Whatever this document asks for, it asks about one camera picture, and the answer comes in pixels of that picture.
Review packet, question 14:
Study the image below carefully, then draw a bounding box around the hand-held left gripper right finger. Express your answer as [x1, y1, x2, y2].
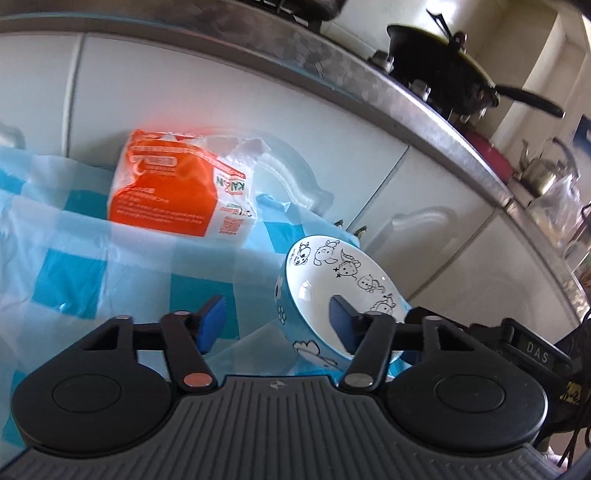
[329, 295, 472, 393]

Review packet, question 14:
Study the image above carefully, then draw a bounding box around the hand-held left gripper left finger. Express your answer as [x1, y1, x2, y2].
[78, 295, 228, 393]

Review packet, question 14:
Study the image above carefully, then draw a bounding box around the blue cartoon bowl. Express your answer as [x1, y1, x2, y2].
[273, 234, 409, 372]

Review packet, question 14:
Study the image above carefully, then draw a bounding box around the white cabinet door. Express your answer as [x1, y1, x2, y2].
[346, 161, 499, 301]
[67, 37, 411, 241]
[406, 212, 591, 352]
[0, 32, 84, 158]

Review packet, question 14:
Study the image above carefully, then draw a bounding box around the clear plastic bag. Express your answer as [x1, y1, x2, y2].
[526, 175, 591, 259]

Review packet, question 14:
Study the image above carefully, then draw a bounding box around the orange tissue pack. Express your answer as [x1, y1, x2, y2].
[107, 128, 273, 238]

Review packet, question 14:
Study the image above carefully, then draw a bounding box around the blue checked plastic tablecloth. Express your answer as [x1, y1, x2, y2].
[0, 148, 409, 453]

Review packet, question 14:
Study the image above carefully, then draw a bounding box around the metal kettle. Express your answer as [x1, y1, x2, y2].
[517, 137, 580, 197]

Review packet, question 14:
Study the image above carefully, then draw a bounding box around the red pot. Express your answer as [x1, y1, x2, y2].
[466, 129, 515, 183]

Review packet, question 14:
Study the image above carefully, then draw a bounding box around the black gas stove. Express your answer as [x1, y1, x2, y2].
[240, 0, 499, 127]

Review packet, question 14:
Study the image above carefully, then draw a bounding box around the stainless steel kitchen counter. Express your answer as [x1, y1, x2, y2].
[0, 0, 591, 319]

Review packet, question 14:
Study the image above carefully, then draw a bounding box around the black wok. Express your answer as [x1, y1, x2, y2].
[387, 9, 566, 118]

